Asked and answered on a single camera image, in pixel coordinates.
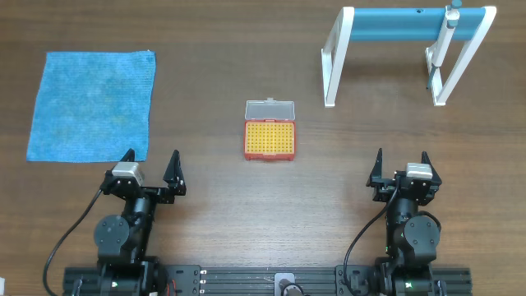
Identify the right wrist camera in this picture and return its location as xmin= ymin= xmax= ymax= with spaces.
xmin=404 ymin=162 xmax=435 ymax=181

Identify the red and yellow tip box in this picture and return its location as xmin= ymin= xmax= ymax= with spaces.
xmin=243 ymin=97 xmax=297 ymax=162

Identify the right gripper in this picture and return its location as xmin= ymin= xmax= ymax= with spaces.
xmin=366 ymin=147 xmax=443 ymax=206

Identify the mounting rail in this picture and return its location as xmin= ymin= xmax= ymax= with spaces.
xmin=63 ymin=265 xmax=473 ymax=296

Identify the white and blue stand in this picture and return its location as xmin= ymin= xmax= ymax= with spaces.
xmin=321 ymin=5 xmax=498 ymax=109

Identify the white pipette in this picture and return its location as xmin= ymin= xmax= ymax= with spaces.
xmin=425 ymin=0 xmax=464 ymax=91

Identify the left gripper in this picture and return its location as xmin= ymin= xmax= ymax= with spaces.
xmin=99 ymin=148 xmax=187 ymax=206

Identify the blue cloth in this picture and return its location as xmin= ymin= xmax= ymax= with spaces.
xmin=25 ymin=49 xmax=157 ymax=164

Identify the black cable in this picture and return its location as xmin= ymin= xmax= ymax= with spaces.
xmin=42 ymin=187 xmax=104 ymax=296
xmin=343 ymin=174 xmax=402 ymax=295

